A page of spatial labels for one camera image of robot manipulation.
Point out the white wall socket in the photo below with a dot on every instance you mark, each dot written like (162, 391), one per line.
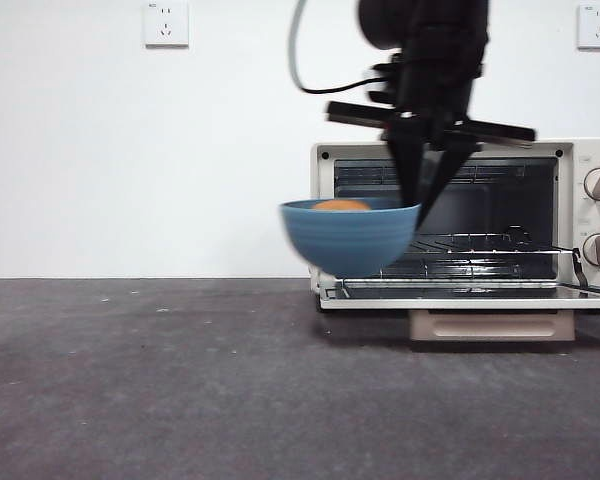
(166, 25)
(599, 27)

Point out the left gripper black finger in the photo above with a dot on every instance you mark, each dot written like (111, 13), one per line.
(450, 160)
(407, 160)

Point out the cream Toshiba toaster oven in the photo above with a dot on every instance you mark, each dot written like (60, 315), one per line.
(580, 150)

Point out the blue ribbed bowl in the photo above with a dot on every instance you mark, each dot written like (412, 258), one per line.
(345, 240)

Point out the brown potato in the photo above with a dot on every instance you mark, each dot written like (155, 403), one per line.
(341, 205)

